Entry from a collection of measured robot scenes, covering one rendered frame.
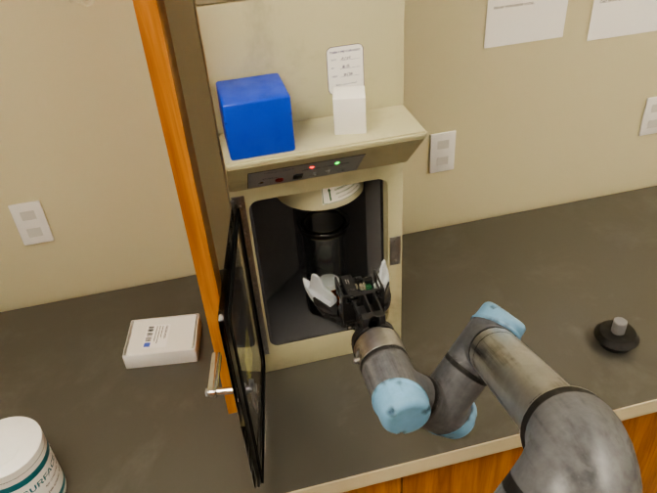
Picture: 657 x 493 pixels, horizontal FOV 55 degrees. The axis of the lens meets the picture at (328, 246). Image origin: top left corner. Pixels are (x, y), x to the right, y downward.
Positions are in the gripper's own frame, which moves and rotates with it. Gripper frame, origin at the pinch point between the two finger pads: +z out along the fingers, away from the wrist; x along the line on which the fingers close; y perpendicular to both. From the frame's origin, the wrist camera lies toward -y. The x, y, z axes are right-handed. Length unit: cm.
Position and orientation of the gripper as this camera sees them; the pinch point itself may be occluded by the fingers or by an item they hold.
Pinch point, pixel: (343, 273)
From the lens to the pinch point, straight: 116.7
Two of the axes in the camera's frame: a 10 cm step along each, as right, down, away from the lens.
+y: -0.5, -7.8, -6.2
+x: -9.7, 1.9, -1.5
